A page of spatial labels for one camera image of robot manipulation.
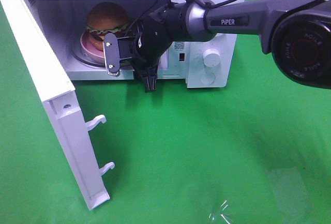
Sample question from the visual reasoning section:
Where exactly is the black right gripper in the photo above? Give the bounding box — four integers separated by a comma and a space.
119, 23, 160, 93

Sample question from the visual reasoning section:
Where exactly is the round door release button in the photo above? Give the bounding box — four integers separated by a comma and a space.
200, 72, 216, 85

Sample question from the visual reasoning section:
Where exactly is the pink plastic plate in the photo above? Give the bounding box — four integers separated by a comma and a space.
80, 31, 105, 66

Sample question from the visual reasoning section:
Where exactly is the burger with lettuce and cheese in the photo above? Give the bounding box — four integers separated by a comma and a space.
86, 2, 133, 51

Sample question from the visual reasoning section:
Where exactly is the white microwave door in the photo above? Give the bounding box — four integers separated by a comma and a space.
1, 0, 115, 210

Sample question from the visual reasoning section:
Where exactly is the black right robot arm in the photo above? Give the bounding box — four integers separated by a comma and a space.
115, 0, 330, 91

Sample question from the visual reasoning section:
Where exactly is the glass microwave turntable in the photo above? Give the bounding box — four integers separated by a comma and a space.
69, 38, 106, 68

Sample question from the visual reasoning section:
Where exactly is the white microwave oven body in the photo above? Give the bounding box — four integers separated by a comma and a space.
1, 0, 236, 88

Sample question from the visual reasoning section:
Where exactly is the green table mat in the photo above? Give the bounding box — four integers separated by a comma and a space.
1, 13, 330, 223

